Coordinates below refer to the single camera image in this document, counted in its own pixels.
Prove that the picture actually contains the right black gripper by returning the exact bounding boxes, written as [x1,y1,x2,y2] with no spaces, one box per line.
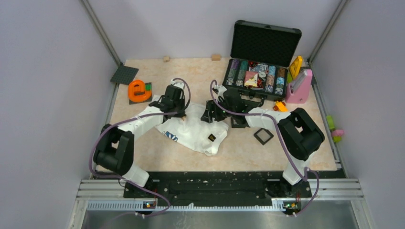
[201,97,235,123]

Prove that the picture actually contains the white t-shirt garment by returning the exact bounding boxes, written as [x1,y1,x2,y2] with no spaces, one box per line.
[155,102,229,156]

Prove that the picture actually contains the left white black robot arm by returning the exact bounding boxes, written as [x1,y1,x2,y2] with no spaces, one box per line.
[92,78,191,197]

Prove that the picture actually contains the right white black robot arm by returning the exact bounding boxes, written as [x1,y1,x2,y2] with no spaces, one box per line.
[201,85,325,197]

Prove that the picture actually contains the small dark mat under dispenser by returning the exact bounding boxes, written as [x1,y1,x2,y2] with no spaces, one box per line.
[128,82,153,105]

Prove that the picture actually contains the small wooden block left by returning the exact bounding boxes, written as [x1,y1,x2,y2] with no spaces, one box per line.
[163,56,171,62]

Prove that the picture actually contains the small wooden block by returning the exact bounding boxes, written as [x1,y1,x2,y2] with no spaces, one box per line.
[163,56,171,62]
[211,54,221,61]

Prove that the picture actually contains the dark grey lego baseplate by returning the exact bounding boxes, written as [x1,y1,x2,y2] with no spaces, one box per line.
[110,65,139,85]

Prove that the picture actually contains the small wooden block right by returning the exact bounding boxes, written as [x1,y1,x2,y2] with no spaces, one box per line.
[211,54,221,61]

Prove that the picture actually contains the yellow orange toy piece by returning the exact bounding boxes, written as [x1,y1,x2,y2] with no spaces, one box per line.
[273,101,288,112]

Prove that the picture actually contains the black open poker chip case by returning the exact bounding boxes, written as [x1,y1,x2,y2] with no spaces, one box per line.
[222,20,302,101]

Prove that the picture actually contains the pink box with grey lid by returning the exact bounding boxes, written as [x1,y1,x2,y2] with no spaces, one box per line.
[285,69,313,104]

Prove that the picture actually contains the yellow toy block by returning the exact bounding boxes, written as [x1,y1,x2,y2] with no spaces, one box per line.
[289,56,303,80]

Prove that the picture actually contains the green pink toy bricks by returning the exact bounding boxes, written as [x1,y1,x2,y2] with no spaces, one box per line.
[325,115,344,143]

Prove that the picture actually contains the black empty display frame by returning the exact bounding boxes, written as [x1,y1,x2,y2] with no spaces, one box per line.
[254,128,274,146]

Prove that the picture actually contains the black mounting base plate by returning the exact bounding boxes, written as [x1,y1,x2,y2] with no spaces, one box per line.
[123,171,312,207]

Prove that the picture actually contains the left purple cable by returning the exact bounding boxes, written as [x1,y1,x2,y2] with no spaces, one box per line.
[88,77,192,218]

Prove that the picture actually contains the purple cable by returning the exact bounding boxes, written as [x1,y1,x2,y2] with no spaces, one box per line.
[88,77,192,218]
[210,79,320,217]

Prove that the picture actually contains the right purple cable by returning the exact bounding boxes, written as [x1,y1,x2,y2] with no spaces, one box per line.
[210,79,320,217]

